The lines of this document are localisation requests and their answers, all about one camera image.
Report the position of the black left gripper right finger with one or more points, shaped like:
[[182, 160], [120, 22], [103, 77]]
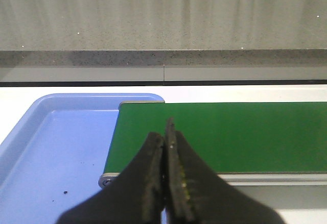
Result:
[[196, 194]]

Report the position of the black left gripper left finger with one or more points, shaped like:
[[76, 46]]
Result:
[[134, 196]]

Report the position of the green conveyor belt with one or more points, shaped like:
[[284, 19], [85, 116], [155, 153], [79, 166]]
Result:
[[230, 137]]

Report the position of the blue plastic tray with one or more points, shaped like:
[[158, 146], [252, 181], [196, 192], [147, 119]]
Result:
[[54, 156]]

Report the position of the grey stone counter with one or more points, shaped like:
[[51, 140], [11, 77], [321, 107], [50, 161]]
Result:
[[162, 42]]

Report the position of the aluminium conveyor frame rail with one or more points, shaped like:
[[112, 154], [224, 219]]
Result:
[[246, 179]]

